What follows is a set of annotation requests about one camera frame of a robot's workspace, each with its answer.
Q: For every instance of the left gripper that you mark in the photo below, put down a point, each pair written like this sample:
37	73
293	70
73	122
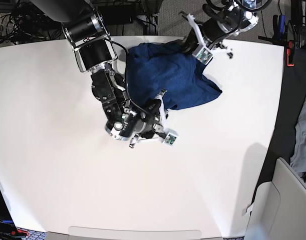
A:
210	33

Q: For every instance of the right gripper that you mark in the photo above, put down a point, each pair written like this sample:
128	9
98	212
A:
152	123

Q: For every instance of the blue long-sleeve shirt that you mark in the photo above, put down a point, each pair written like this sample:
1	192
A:
151	68

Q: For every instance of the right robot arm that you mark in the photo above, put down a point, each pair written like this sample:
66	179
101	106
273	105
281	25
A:
83	27

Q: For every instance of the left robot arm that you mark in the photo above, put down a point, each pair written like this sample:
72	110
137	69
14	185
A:
244	13

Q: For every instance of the red clamp on table edge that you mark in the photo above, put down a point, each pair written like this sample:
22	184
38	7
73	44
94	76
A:
290	53

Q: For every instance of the grey cloth beside table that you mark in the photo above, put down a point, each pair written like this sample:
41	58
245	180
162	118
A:
298	160

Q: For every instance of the white plastic bin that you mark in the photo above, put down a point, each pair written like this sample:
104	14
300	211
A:
279	207

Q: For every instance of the black box with red label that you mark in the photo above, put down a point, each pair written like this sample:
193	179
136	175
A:
7	230

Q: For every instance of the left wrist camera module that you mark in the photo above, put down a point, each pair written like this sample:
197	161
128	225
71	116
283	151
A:
203	54

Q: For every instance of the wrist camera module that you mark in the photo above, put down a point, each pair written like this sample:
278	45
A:
203	54
170	137

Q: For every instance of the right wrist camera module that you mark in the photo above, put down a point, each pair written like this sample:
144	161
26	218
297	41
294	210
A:
170	137

